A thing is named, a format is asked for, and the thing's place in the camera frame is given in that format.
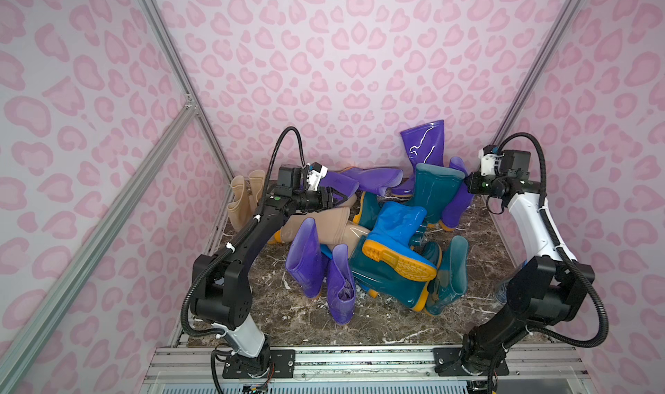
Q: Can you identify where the right aluminium frame post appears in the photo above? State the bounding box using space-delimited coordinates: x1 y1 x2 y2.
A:
491 0 586 145

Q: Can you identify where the teal rain boot upright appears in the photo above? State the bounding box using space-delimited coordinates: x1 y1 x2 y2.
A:
400 163 466 226

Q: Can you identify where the large teal boot yellow sole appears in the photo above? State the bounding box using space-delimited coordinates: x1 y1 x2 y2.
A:
349 233 443 312

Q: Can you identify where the teal boot behind blue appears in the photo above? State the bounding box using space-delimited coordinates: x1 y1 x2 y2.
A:
353 191 381 231

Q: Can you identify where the purple rain boot front right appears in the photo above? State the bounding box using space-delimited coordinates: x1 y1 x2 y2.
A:
327 244 356 326

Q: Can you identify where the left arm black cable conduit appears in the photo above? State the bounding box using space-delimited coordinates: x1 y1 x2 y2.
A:
178 126 308 339

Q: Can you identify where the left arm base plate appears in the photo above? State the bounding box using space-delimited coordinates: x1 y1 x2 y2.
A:
223 349 295 379

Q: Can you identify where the beige rain boot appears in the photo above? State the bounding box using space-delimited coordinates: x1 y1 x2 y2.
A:
268 207 370 252
227 175 251 232
248 169 266 213

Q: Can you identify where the large purple boot lying back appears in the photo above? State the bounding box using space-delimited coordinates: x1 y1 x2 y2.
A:
340 167 404 197

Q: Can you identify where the left back aluminium post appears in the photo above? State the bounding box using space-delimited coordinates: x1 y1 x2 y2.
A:
137 0 234 181

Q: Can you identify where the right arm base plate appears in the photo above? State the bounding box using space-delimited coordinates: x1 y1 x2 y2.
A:
432 346 490 378

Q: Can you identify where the blue rain boot yellow sole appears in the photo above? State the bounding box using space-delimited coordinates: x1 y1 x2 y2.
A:
362 202 436 283

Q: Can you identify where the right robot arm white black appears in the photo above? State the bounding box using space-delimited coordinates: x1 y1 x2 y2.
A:
460 172 609 378

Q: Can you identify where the teal rain boot front right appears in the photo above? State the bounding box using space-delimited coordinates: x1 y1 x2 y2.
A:
424 236 469 316

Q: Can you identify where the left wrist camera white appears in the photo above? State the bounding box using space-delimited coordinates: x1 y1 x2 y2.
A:
305 162 328 191

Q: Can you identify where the purple rain boot front left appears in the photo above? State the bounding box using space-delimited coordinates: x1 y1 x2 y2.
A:
286 217 328 299

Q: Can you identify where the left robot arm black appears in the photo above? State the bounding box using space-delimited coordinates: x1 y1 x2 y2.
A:
180 187 335 359

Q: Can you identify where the aluminium front rail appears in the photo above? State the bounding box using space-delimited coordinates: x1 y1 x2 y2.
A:
140 344 596 393

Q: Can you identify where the large purple boot lying front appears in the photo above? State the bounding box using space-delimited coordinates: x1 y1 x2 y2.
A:
320 172 360 207

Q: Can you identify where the blue cap water bottle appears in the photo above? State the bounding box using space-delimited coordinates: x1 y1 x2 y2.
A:
495 262 526 304

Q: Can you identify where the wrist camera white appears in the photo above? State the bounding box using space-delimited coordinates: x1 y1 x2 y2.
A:
305 162 328 191
479 145 502 176

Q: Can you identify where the large purple boot lying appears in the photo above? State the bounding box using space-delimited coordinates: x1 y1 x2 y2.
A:
340 167 404 197
320 172 360 207

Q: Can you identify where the left aluminium frame strut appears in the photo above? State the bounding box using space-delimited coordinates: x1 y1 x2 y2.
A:
1 101 197 393

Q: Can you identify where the purple rain boot small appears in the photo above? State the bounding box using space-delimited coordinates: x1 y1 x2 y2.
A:
391 120 445 197
440 156 475 231

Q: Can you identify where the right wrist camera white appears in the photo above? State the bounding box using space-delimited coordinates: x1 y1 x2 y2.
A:
479 145 502 176

